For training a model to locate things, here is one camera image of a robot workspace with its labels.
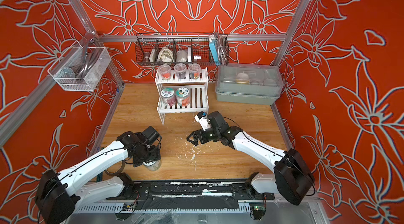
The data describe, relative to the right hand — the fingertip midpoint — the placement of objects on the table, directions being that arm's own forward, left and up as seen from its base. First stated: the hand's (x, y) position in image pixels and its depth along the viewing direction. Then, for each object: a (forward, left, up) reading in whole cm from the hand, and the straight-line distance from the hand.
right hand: (190, 137), depth 77 cm
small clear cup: (+30, +6, +19) cm, 36 cm away
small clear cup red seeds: (+27, +14, +20) cm, 36 cm away
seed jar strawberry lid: (+21, +5, +7) cm, 23 cm away
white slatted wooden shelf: (+31, -3, -1) cm, 31 cm away
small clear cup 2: (+30, -1, +19) cm, 35 cm away
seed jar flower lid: (+21, +13, +7) cm, 26 cm away
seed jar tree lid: (-12, +18, -7) cm, 22 cm away
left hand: (-8, +18, -8) cm, 21 cm away
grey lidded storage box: (+37, -35, +2) cm, 51 cm away
